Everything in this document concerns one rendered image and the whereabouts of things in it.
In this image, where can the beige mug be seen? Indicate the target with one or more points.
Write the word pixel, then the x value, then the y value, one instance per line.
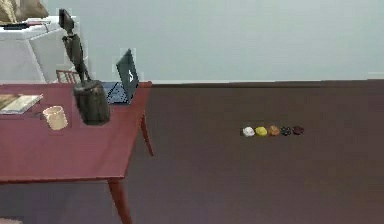
pixel 55 117

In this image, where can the tan cushion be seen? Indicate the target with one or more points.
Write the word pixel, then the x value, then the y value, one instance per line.
pixel 23 9

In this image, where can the red wooden table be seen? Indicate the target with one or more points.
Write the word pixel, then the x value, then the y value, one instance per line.
pixel 66 150

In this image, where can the white cabinet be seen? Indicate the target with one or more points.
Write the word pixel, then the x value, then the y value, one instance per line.
pixel 23 53

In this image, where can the pale open book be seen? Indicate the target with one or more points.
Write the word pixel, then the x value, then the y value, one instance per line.
pixel 18 102

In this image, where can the dark red round lump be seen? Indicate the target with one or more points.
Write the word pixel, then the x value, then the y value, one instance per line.
pixel 298 130

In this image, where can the brown wooden chair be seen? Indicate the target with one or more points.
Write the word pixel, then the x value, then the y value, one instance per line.
pixel 67 76

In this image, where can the dark desk lamp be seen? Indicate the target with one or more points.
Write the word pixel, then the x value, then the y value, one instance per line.
pixel 90 101

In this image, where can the orange round lump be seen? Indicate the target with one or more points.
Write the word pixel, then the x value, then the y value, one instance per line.
pixel 274 130

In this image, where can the white round lump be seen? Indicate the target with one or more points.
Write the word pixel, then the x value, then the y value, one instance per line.
pixel 248 131

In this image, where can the yellow round lump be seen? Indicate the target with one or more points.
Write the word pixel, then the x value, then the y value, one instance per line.
pixel 261 131

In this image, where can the dark green round lump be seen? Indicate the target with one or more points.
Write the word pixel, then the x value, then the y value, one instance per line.
pixel 285 131

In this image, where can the dark open laptop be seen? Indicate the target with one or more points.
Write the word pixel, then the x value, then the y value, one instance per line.
pixel 128 75

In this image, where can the black flat remote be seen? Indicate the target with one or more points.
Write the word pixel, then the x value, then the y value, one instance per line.
pixel 15 25

